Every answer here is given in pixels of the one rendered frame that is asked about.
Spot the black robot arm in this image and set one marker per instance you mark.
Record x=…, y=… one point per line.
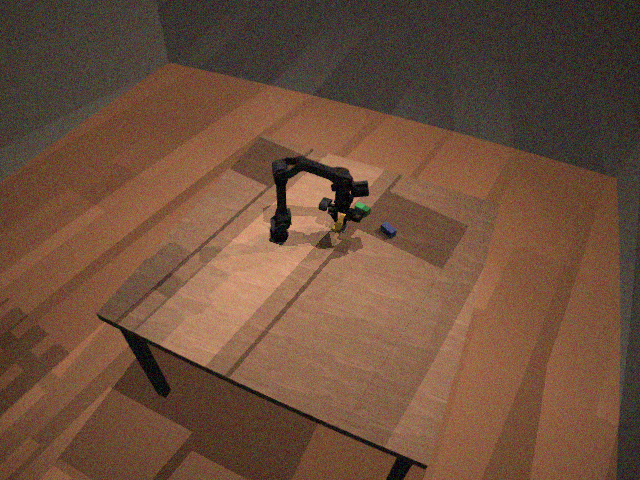
x=340, y=176

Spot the blue block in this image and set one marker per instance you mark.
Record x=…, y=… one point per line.
x=389, y=230

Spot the yellow bar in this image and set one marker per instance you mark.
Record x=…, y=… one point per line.
x=339, y=224

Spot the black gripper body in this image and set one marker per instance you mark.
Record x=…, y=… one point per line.
x=341, y=206

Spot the green block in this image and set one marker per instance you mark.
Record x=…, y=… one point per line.
x=363, y=207

